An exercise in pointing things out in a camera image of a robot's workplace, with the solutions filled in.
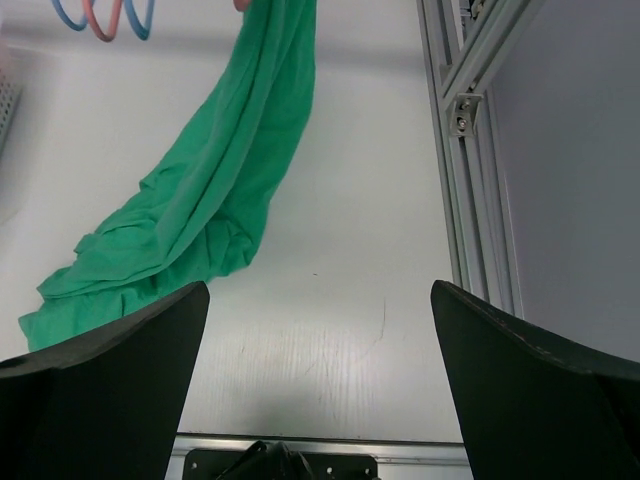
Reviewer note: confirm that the light blue hanger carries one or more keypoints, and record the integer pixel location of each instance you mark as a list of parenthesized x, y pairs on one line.
[(75, 25)]

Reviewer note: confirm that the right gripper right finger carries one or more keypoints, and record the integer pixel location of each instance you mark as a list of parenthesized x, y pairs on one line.
[(532, 404)]

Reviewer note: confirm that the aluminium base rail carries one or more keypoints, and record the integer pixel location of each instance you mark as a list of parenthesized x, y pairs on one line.
[(396, 460)]

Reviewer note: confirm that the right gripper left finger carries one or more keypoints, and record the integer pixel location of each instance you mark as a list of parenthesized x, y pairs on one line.
[(105, 404)]

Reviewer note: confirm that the right aluminium frame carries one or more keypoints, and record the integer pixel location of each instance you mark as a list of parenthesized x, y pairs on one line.
[(464, 45)]

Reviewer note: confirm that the white plastic basket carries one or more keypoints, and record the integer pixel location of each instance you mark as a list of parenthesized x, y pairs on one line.
[(10, 91)]

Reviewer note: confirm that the green tank top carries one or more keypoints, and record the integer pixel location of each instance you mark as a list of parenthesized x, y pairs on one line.
[(202, 211)]

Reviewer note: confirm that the blue hanger with black top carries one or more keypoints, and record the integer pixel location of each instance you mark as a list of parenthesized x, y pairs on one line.
[(141, 27)]

